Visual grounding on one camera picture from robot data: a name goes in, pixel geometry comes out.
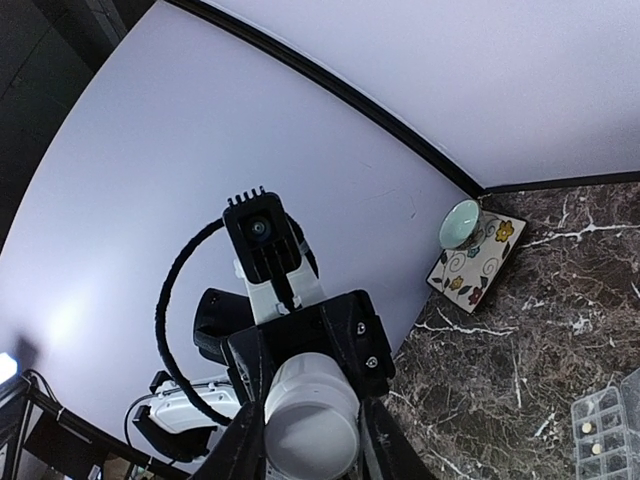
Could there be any floral patterned cloth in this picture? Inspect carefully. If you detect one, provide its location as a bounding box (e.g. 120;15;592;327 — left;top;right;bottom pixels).
425;211;527;314

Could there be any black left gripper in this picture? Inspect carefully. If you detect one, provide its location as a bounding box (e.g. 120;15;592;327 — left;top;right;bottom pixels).
193;288;396;404

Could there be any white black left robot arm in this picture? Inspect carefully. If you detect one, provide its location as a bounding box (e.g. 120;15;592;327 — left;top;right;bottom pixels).
127;289;395;463

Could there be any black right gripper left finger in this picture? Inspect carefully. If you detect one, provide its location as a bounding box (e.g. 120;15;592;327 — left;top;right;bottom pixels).
188;400;266;480

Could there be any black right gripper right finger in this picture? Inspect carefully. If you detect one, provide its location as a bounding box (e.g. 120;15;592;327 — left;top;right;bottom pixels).
358;398;436;480

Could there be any black left corner post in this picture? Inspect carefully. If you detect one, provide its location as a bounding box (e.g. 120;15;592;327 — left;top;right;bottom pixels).
170;1;639;198

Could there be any clear plastic pill organizer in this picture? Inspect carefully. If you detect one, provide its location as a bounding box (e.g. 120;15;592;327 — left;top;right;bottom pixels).
571;371;639;480

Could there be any small white pill bottle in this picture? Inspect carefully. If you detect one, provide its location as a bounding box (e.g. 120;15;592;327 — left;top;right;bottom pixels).
264;352;360;479

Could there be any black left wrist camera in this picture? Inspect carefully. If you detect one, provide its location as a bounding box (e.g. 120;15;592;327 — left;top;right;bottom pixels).
222;187;302;284

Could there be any pale green ceramic bowl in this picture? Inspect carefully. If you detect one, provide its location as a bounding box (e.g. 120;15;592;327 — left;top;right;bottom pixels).
438;200;486;250

